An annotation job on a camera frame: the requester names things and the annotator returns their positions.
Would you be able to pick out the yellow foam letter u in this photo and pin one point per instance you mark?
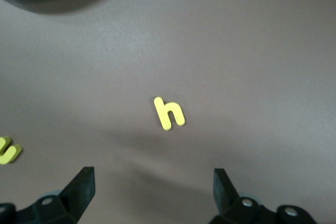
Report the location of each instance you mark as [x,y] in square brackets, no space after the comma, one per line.
[10,153]

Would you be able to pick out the brown table cover sheet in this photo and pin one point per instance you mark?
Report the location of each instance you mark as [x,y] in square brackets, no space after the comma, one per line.
[236,51]

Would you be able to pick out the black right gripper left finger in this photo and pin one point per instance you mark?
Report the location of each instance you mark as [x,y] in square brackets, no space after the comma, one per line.
[68,203]

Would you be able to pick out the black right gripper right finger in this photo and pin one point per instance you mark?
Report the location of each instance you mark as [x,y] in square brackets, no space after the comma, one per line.
[236,208]

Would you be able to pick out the yellow foam letter h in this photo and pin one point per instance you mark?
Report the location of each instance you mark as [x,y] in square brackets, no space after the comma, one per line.
[162,113]

